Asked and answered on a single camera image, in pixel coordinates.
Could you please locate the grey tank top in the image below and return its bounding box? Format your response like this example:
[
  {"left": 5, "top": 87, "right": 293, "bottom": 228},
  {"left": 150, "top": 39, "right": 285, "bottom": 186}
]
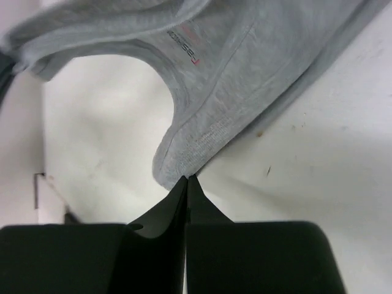
[{"left": 1, "top": 1, "right": 373, "bottom": 189}]

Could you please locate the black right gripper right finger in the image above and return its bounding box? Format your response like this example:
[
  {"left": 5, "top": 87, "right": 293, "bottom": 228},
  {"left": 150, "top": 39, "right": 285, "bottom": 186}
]
[{"left": 186, "top": 176, "right": 345, "bottom": 294}]

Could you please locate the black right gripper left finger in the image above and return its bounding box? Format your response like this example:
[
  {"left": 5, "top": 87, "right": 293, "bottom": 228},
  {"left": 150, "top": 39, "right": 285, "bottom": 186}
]
[{"left": 1, "top": 178, "right": 187, "bottom": 293}]

